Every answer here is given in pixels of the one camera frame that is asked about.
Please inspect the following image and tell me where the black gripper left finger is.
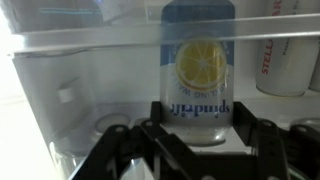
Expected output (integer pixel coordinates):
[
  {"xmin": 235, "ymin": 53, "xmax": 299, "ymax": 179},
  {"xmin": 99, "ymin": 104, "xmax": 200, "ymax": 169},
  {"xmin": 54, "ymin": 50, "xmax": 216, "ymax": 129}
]
[{"xmin": 68, "ymin": 101, "xmax": 168, "ymax": 180}]

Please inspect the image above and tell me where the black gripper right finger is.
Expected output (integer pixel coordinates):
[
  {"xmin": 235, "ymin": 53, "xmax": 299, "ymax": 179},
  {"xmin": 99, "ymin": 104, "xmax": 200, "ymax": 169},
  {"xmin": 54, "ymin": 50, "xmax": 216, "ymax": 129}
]
[{"xmin": 233, "ymin": 102, "xmax": 320, "ymax": 180}]

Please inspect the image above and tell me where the blue lemon sparkling water can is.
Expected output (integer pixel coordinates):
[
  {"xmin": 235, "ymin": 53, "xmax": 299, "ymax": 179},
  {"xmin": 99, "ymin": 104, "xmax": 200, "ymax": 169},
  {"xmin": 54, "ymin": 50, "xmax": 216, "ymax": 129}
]
[{"xmin": 160, "ymin": 0, "xmax": 235, "ymax": 146}]

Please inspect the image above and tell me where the white Stella Artois can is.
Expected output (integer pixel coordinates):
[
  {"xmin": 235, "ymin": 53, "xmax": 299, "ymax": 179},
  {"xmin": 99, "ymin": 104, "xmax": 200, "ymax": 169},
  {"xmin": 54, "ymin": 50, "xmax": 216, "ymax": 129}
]
[{"xmin": 255, "ymin": 0, "xmax": 319, "ymax": 97}]

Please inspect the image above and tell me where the clear door shelf rail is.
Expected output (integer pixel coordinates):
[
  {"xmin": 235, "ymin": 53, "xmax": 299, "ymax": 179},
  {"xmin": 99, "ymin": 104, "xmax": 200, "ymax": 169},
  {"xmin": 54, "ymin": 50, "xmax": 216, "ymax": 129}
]
[{"xmin": 8, "ymin": 14, "xmax": 320, "ymax": 54}]

